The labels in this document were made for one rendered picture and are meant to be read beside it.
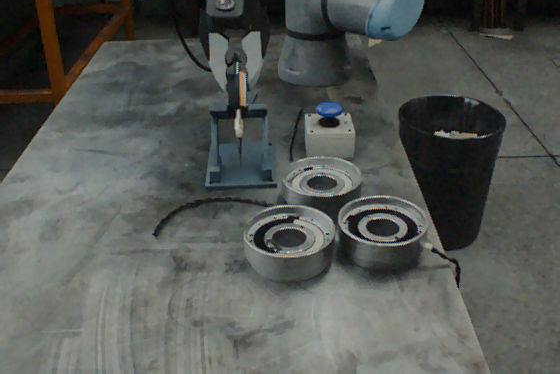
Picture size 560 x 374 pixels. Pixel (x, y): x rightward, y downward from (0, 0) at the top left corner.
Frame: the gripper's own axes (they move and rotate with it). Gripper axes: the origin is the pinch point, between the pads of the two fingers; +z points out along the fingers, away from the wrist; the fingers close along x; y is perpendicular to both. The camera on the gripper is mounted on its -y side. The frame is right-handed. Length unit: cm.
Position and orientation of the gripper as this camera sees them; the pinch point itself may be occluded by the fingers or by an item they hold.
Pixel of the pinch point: (237, 84)
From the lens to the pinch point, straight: 91.9
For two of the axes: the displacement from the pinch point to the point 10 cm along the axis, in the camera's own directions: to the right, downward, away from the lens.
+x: -10.0, 0.4, -0.3
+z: 0.2, 8.8, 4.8
